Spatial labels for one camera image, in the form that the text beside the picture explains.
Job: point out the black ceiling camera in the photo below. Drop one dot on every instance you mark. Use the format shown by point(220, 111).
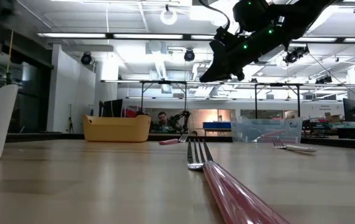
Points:
point(294, 56)

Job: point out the yellow plastic bin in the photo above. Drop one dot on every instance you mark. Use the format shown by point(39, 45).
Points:
point(115, 129)

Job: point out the black computer monitor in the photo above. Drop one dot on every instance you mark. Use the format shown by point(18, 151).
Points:
point(112, 108)
point(350, 110)

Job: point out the ceiling light strip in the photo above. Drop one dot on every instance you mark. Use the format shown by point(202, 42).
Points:
point(71, 35)
point(314, 39)

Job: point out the round black ceiling fixture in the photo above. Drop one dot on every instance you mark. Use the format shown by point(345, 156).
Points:
point(189, 55)
point(86, 58)

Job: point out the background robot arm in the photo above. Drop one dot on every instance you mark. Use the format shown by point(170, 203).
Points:
point(183, 116)

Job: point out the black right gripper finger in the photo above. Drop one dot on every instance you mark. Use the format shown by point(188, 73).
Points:
point(216, 65)
point(224, 77)

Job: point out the black metal stand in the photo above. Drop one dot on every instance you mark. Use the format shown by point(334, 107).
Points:
point(256, 99)
point(142, 99)

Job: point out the dark office desk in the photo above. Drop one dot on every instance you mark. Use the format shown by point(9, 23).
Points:
point(352, 129)

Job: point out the blue storage bin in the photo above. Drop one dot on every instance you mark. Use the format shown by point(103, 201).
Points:
point(216, 125)

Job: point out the cardboard box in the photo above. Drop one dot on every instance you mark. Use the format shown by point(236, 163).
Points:
point(333, 117)

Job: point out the clear plastic bin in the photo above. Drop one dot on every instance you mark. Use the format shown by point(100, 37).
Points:
point(246, 130)

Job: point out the black table frame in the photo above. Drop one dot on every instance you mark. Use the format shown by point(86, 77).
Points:
point(40, 137)

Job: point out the black ceiling spotlight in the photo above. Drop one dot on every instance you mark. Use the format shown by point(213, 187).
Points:
point(324, 80)

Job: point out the black tripod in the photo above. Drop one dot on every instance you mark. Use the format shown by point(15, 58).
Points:
point(70, 124)

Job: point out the person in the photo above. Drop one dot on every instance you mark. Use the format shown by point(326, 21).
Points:
point(162, 119)

